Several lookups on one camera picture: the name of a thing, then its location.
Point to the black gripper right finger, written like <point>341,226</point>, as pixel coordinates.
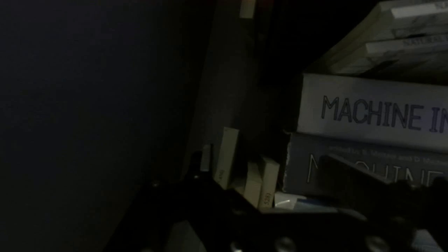
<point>358,187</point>

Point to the pale paperback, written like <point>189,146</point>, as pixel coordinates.
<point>372,23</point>

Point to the thin pale green booklet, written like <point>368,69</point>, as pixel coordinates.
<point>227,156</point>
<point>269,184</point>
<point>253,187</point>

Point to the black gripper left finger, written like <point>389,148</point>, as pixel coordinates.
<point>197,169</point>

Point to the grey Machine Intelligence book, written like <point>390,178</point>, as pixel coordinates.
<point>302,159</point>

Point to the pale patterned book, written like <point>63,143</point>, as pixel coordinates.
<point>400,58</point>

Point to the cream Machine Intelligence 8 book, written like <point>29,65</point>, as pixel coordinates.
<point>420,89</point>

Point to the green plastic-covered book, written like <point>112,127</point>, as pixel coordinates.
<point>298,202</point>

